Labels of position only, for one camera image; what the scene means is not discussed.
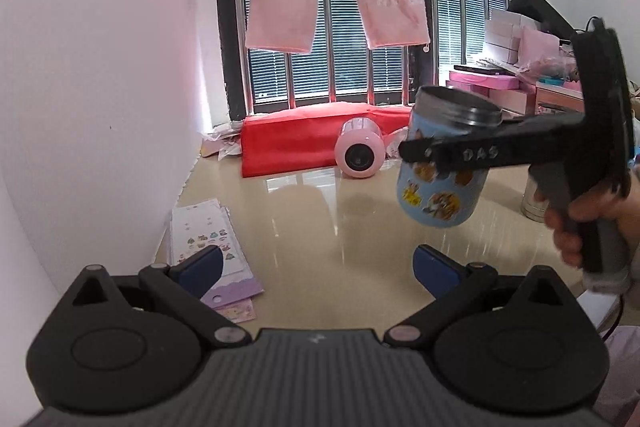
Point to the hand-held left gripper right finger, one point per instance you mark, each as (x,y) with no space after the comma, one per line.
(436,268)

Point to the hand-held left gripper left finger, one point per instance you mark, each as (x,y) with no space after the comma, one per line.
(200,266)

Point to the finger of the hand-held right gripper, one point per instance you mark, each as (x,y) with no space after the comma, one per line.
(480,153)
(509,117)

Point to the blue cartoon sticker cup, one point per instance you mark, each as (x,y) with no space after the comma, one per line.
(440,194)

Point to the pink round cup lid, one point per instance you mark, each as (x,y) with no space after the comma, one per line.
(358,152)

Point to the person's right hand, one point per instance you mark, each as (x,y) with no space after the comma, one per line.
(595,212)

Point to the white cartoon sticker sheet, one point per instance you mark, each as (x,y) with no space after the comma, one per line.
(205,227)

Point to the pink wooden drawer unit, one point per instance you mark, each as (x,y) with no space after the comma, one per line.
(557,99)

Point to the purple sticker sheet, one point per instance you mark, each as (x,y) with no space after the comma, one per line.
(235,289)

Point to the flat pink box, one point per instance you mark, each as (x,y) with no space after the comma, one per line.
(482,81)

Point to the black flat device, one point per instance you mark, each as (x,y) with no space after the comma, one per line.
(482,68)

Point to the small pink sticker sheet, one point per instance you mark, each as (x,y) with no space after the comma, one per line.
(239,311)

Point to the metal can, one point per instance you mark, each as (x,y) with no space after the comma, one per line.
(534,204)

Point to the stack of pale pink boxes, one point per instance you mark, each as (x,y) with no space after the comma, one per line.
(515,38)

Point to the red cloth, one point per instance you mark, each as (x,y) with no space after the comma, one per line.
(295,139)

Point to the metal window guard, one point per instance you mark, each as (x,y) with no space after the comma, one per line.
(332,72)

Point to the person's pink clothing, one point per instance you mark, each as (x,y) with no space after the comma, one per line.
(622,377)

